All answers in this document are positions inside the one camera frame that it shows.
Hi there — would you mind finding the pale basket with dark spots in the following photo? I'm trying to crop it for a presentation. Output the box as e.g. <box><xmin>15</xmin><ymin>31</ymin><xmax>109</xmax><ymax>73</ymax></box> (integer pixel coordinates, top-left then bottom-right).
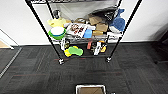
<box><xmin>75</xmin><ymin>84</ymin><xmax>107</xmax><ymax>94</ymax></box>

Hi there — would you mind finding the small red item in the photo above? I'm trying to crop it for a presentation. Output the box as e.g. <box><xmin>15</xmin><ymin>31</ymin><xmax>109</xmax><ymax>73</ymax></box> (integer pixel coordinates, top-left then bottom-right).
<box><xmin>86</xmin><ymin>41</ymin><xmax>93</xmax><ymax>51</ymax></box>

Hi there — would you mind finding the green and yellow toy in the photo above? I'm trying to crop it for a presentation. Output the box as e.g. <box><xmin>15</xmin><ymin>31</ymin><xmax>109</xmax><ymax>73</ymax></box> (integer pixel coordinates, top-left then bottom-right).
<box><xmin>63</xmin><ymin>45</ymin><xmax>85</xmax><ymax>58</ymax></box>

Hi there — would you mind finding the white and black bottle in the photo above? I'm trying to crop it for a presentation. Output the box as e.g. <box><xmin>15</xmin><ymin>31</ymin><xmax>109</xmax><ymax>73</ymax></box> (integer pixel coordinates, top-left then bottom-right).
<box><xmin>93</xmin><ymin>41</ymin><xmax>103</xmax><ymax>56</ymax></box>

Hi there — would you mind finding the small blue cup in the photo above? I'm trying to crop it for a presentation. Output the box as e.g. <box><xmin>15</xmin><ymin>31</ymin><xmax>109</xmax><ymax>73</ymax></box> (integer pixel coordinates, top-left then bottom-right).
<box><xmin>83</xmin><ymin>29</ymin><xmax>94</xmax><ymax>40</ymax></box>

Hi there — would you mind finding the white box with red print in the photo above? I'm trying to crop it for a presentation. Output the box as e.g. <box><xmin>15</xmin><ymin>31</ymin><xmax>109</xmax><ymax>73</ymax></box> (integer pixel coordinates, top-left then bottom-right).
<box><xmin>65</xmin><ymin>22</ymin><xmax>89</xmax><ymax>39</ymax></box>

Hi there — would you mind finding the small orange toy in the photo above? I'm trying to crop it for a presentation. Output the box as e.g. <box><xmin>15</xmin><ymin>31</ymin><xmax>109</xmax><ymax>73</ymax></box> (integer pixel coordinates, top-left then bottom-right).
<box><xmin>99</xmin><ymin>43</ymin><xmax>108</xmax><ymax>54</ymax></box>

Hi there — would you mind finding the green and white bowl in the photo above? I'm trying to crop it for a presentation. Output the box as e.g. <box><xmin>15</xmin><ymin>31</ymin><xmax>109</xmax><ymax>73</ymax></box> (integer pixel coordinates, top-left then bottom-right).
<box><xmin>48</xmin><ymin>26</ymin><xmax>67</xmax><ymax>41</ymax></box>

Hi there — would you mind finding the yellow plush toy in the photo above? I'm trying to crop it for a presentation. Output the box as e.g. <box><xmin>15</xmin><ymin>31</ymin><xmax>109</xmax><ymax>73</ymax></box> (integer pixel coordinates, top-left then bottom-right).
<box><xmin>46</xmin><ymin>18</ymin><xmax>71</xmax><ymax>30</ymax></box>

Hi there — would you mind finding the dark grey bag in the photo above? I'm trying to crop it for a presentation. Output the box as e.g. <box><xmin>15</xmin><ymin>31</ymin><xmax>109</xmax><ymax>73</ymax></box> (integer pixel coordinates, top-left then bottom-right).
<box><xmin>87</xmin><ymin>6</ymin><xmax>120</xmax><ymax>23</ymax></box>

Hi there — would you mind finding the blue cloth bag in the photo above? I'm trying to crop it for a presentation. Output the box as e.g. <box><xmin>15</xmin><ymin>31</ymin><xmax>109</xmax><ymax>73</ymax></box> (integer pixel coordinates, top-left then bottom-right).
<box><xmin>109</xmin><ymin>8</ymin><xmax>127</xmax><ymax>34</ymax></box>

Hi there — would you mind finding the black chair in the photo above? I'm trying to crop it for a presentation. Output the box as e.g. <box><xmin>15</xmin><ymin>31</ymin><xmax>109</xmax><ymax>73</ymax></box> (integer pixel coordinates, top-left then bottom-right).
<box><xmin>154</xmin><ymin>26</ymin><xmax>168</xmax><ymax>63</ymax></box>

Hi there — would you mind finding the black wire shelf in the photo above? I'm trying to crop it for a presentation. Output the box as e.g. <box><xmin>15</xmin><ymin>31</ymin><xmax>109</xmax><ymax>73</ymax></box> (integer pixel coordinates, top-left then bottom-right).
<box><xmin>23</xmin><ymin>0</ymin><xmax>143</xmax><ymax>65</ymax></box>

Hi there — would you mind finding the white door frame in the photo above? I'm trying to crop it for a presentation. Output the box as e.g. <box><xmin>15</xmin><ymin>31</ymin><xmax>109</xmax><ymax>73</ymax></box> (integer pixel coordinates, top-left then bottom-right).
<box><xmin>0</xmin><ymin>28</ymin><xmax>20</xmax><ymax>51</ymax></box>

